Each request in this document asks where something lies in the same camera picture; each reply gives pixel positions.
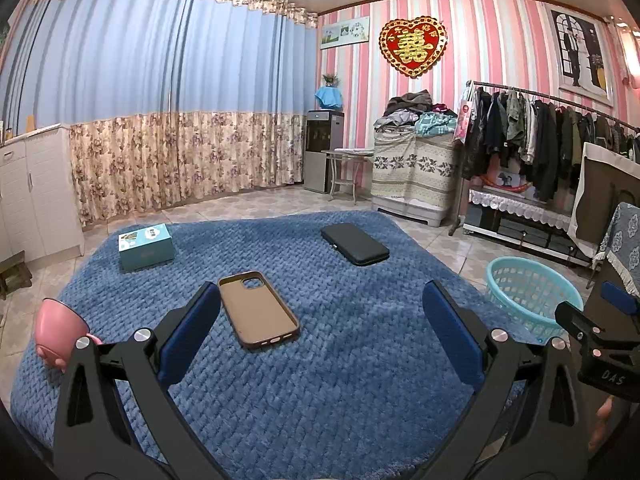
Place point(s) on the grey water dispenser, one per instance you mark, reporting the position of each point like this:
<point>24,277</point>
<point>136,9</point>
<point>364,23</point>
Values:
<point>320,160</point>

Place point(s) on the teal cardboard box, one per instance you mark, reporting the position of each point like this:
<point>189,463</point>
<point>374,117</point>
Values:
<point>145,255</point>

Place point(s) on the low black cabinet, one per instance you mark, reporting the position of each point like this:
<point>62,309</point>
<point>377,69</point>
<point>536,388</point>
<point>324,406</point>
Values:
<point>510,232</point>

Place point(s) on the couple photo wall poster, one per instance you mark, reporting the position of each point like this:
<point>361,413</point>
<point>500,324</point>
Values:
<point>575,50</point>

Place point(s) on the blue woven blanket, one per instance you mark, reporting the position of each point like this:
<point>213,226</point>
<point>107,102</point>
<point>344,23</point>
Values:
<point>300,385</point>

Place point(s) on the person's right hand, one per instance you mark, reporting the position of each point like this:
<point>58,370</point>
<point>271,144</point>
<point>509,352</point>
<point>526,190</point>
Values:
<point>602,420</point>

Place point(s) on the metal clothes rack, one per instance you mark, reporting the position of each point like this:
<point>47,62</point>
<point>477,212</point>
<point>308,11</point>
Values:
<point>456,215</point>

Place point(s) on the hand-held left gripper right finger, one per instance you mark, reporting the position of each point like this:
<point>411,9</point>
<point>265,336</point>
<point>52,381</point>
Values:
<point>452,340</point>

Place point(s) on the teal plastic basket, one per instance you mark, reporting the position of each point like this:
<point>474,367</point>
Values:
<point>505,285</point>

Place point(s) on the pink hanging bag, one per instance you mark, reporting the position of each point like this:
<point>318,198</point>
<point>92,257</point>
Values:
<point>462,120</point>

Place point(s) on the red heart wall decoration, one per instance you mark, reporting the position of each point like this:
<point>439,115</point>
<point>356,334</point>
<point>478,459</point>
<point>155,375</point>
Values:
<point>412,46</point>

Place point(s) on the black flat case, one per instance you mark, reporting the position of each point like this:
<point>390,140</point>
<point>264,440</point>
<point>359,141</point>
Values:
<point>355,245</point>

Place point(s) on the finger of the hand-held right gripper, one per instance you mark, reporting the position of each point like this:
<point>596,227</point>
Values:
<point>620,296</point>
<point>575,317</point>

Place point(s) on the landscape wall poster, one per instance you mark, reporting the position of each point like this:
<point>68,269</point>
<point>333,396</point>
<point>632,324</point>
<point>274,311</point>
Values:
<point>345,32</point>

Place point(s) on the blue cloth cover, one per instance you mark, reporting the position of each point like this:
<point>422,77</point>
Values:
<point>330,97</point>

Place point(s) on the colourful toy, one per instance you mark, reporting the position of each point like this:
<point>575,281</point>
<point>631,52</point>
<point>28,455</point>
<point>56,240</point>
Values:
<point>505,180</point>

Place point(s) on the brown panel white frame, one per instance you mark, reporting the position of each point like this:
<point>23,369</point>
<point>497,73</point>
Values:
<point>605,185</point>

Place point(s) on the white lace cloth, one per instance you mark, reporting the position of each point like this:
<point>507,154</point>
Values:
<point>520,205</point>

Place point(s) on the blue and floral curtain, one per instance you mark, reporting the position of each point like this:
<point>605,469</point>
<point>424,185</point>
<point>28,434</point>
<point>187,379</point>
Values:
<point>150,60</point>

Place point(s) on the white cabinet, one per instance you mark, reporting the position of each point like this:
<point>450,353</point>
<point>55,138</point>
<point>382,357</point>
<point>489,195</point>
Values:
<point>40,195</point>

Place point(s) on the row of hanging clothes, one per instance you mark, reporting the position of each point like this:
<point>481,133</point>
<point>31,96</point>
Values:
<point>525,130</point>

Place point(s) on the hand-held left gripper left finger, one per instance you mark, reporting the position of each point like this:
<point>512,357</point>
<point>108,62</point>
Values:
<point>192,332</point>

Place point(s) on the brown phone case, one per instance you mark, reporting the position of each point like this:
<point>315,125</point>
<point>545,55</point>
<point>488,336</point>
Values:
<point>255,310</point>

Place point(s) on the blue patterned fringed cloth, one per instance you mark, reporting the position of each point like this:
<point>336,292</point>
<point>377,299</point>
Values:
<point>622,240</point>

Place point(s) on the pile of clothes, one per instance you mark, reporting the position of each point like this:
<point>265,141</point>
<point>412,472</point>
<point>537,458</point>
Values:
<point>410,105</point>

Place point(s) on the small wooden stool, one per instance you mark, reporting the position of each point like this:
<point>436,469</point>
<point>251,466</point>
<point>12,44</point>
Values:
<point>12,275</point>

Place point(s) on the patterned cloth covered appliance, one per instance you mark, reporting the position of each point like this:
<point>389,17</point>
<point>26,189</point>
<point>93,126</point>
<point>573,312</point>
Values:
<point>410,170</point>

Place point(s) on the pink cup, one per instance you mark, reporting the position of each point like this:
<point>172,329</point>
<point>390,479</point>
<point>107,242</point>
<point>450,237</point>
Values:
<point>55,325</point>

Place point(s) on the small potted plant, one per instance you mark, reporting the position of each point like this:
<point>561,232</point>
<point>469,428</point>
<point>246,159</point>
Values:
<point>331,80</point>

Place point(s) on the small side table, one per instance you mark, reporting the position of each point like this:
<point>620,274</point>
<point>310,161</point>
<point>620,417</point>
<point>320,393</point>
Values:
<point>347,152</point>

